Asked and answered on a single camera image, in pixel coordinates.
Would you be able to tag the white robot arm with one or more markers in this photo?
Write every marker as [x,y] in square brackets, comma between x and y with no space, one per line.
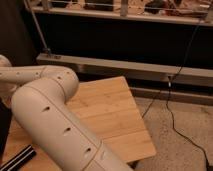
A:
[38,102]

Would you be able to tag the black white striped bar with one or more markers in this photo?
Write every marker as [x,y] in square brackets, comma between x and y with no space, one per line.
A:
[19,160]

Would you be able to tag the grey metal rail beam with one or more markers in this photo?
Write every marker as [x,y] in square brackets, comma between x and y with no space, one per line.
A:
[134,70]

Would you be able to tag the upper wooden shelf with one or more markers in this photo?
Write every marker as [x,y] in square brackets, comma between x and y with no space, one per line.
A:
[46,6]

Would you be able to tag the slanted metal rod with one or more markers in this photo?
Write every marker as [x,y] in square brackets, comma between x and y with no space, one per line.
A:
[45,47]

